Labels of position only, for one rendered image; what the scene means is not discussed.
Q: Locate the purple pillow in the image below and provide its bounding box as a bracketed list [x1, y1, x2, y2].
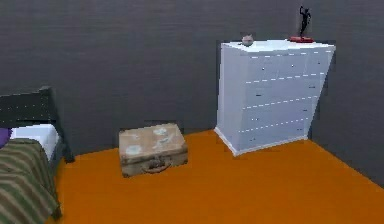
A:
[0, 127, 14, 149]

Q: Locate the white chest of drawers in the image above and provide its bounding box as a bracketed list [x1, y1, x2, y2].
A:
[214, 39, 337, 157]

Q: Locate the tan suitcase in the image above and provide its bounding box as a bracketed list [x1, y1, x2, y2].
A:
[118, 122, 189, 178]

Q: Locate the small grey round object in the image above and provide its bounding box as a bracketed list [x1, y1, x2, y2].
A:
[240, 32, 256, 47]

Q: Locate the black statuette on red base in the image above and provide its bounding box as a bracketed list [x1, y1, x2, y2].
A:
[288, 4, 315, 44]

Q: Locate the black bed with striped blanket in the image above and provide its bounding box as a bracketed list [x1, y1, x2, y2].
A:
[0, 85, 76, 224]

